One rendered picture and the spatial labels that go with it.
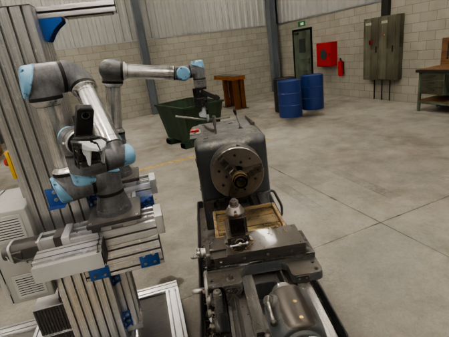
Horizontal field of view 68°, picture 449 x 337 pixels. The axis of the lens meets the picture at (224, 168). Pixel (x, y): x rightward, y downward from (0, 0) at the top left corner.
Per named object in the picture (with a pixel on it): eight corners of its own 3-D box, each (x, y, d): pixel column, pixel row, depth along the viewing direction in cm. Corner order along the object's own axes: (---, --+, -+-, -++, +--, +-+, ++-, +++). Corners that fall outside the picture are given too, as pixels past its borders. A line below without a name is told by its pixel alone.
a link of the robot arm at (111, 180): (127, 188, 143) (120, 158, 139) (96, 198, 136) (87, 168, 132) (118, 182, 153) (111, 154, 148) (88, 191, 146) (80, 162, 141)
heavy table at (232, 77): (216, 105, 1162) (212, 75, 1128) (228, 103, 1176) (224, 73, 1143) (236, 109, 1019) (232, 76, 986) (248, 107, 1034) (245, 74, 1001)
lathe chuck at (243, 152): (211, 193, 208) (209, 144, 197) (260, 190, 210) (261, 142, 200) (212, 199, 199) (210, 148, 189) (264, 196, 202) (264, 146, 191)
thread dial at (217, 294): (214, 307, 136) (211, 287, 132) (223, 306, 136) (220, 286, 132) (215, 314, 132) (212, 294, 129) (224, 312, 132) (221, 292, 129)
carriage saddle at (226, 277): (206, 255, 158) (204, 244, 156) (301, 239, 160) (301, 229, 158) (209, 299, 130) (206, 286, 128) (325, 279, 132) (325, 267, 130)
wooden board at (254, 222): (213, 217, 193) (212, 211, 192) (274, 208, 195) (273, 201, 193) (216, 245, 165) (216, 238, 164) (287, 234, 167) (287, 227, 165)
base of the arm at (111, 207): (95, 220, 140) (89, 199, 137) (99, 206, 154) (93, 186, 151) (131, 212, 143) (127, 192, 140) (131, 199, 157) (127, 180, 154)
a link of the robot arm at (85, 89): (86, 71, 138) (135, 169, 124) (58, 75, 132) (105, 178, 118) (87, 50, 128) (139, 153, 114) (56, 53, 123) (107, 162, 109)
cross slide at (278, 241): (205, 246, 154) (204, 238, 153) (295, 232, 156) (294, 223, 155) (206, 268, 139) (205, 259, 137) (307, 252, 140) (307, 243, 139)
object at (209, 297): (204, 296, 166) (198, 257, 158) (224, 293, 166) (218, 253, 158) (207, 340, 140) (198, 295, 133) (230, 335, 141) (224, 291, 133)
